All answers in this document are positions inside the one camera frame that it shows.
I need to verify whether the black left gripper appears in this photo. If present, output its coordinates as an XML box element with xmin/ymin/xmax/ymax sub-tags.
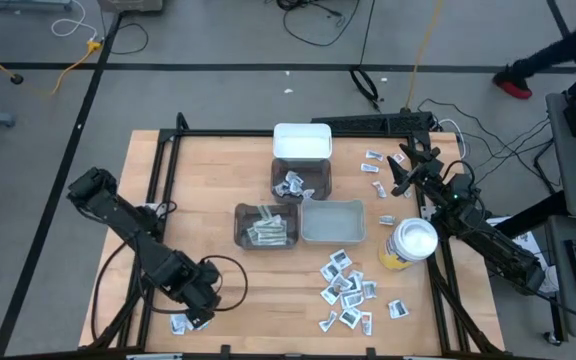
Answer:
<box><xmin>175</xmin><ymin>262</ymin><xmax>222</xmax><ymax>330</ymax></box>

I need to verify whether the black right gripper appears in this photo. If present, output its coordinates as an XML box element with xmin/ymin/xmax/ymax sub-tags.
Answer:
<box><xmin>386</xmin><ymin>143</ymin><xmax>449</xmax><ymax>197</ymax></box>

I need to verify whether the silver aluminium bar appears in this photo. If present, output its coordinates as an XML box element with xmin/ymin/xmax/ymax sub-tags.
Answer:
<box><xmin>126</xmin><ymin>352</ymin><xmax>183</xmax><ymax>360</ymax></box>

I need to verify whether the disinfecting wipes canister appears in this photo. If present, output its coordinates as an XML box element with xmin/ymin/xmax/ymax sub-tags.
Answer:
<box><xmin>377</xmin><ymin>217</ymin><xmax>439</xmax><ymax>272</ymax></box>

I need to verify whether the smoky transparent plastic bin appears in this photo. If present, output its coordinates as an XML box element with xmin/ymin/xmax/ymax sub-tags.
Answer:
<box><xmin>233</xmin><ymin>202</ymin><xmax>300</xmax><ymax>250</ymax></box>
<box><xmin>270</xmin><ymin>157</ymin><xmax>333</xmax><ymax>202</ymax></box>

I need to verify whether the light grey plastic bin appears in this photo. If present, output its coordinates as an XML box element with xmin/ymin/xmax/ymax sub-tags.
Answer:
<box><xmin>300</xmin><ymin>197</ymin><xmax>367</xmax><ymax>245</ymax></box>

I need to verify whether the white plastic bin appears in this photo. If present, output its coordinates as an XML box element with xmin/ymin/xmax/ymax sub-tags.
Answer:
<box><xmin>272</xmin><ymin>122</ymin><xmax>333</xmax><ymax>161</ymax></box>

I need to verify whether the person's shoe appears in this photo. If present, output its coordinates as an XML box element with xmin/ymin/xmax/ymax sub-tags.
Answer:
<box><xmin>492</xmin><ymin>64</ymin><xmax>534</xmax><ymax>100</ymax></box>

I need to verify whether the black support beam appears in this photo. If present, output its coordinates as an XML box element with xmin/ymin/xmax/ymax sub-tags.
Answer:
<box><xmin>492</xmin><ymin>190</ymin><xmax>569</xmax><ymax>240</ymax></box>

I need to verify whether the person's leg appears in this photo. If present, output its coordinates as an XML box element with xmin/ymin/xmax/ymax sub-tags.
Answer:
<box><xmin>512</xmin><ymin>9</ymin><xmax>576</xmax><ymax>76</ymax></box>

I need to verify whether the black left wrist camera cable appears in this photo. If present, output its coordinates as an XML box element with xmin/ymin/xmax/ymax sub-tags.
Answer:
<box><xmin>140</xmin><ymin>254</ymin><xmax>249</xmax><ymax>315</ymax></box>

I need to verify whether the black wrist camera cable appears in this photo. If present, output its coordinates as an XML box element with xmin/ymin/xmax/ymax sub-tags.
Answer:
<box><xmin>440</xmin><ymin>159</ymin><xmax>479</xmax><ymax>201</ymax></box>
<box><xmin>140</xmin><ymin>254</ymin><xmax>249</xmax><ymax>315</ymax></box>

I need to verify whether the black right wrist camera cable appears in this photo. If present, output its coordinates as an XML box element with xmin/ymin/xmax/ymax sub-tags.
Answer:
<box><xmin>440</xmin><ymin>159</ymin><xmax>479</xmax><ymax>201</ymax></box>

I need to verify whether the coiled black cable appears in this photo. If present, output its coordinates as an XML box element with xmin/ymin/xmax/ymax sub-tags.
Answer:
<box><xmin>349</xmin><ymin>64</ymin><xmax>382</xmax><ymax>112</ymax></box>

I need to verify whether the black arm base cable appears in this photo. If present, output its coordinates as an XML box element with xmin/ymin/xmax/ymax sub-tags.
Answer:
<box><xmin>90</xmin><ymin>232</ymin><xmax>138</xmax><ymax>344</ymax></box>

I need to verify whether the yellow hanging cable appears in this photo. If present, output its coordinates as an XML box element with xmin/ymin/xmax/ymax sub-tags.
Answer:
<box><xmin>405</xmin><ymin>0</ymin><xmax>445</xmax><ymax>112</ymax></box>

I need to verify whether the black cable bundle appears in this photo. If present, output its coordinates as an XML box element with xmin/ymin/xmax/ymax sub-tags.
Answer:
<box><xmin>416</xmin><ymin>97</ymin><xmax>557</xmax><ymax>194</ymax></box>

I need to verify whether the black hanging cable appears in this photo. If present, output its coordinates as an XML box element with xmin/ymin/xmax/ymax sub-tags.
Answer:
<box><xmin>359</xmin><ymin>0</ymin><xmax>377</xmax><ymax>69</ymax></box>

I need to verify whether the tangled black floor cable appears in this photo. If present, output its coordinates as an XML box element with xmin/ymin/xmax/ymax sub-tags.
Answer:
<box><xmin>276</xmin><ymin>0</ymin><xmax>369</xmax><ymax>48</ymax></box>

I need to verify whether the thin black floor cable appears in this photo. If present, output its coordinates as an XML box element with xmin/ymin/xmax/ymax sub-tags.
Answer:
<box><xmin>101</xmin><ymin>22</ymin><xmax>150</xmax><ymax>56</ymax></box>

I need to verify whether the yellow floor extension cable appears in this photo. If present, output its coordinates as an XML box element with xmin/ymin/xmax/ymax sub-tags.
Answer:
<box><xmin>0</xmin><ymin>37</ymin><xmax>104</xmax><ymax>97</ymax></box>

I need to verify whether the white floor cable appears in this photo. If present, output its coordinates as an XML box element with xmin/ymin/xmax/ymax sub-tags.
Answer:
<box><xmin>50</xmin><ymin>0</ymin><xmax>100</xmax><ymax>42</ymax></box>

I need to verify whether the grey metal rail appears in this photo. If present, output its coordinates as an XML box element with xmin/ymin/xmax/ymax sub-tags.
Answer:
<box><xmin>0</xmin><ymin>0</ymin><xmax>74</xmax><ymax>12</ymax></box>

